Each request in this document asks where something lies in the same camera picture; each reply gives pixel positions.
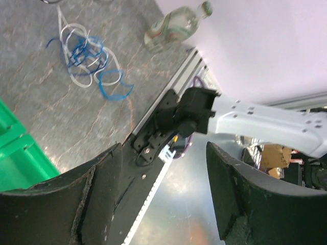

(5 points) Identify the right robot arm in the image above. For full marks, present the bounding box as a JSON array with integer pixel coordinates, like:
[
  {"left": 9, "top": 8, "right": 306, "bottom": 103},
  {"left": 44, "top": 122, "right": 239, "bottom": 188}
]
[{"left": 155, "top": 87, "right": 326, "bottom": 158}]

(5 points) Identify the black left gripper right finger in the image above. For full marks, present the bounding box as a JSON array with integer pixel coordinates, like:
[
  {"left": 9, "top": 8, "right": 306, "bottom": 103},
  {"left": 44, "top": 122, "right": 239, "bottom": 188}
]
[{"left": 206, "top": 142, "right": 326, "bottom": 244}]

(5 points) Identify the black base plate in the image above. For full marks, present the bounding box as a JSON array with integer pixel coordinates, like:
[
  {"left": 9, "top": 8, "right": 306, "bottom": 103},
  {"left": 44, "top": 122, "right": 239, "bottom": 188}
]
[{"left": 107, "top": 89, "right": 178, "bottom": 244}]

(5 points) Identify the light blue cable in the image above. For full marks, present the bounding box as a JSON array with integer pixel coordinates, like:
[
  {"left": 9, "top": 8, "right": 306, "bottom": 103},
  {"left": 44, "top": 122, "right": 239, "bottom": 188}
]
[{"left": 99, "top": 70, "right": 135, "bottom": 102}]

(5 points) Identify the green compartment tray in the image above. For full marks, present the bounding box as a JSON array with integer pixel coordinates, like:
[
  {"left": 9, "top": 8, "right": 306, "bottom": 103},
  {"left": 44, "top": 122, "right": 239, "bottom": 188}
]
[{"left": 1, "top": 101, "right": 60, "bottom": 192}]

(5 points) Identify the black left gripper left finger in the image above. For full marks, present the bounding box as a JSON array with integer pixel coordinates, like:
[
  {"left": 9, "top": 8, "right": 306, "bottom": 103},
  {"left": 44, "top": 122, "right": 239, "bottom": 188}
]
[{"left": 1, "top": 143, "right": 123, "bottom": 244}]

